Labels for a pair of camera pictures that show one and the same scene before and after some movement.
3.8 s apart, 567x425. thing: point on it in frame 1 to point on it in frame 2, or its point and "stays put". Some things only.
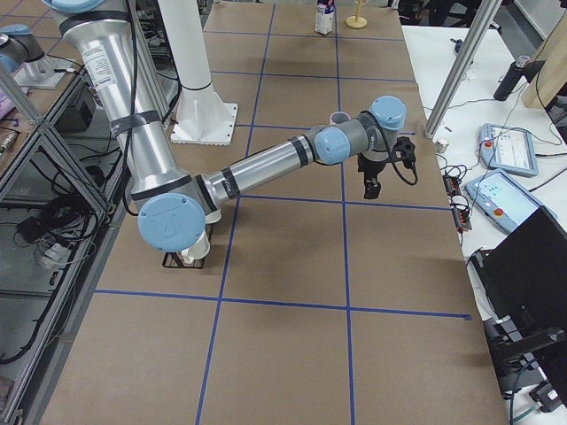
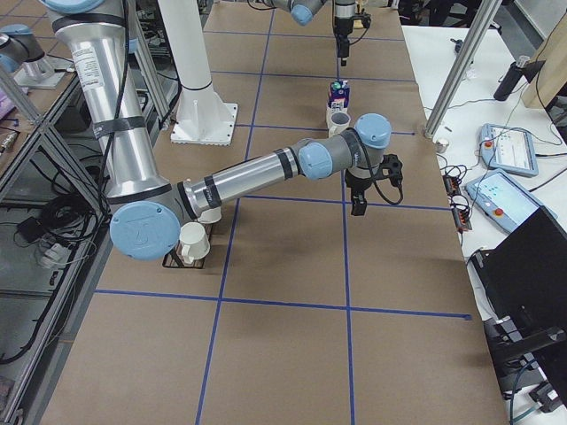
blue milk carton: (324, 16) to (338, 95)
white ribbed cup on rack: (213, 217) stays put
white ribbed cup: (338, 117) stays put
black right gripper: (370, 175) to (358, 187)
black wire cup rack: (173, 259) stays put
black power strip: (459, 204) stays put
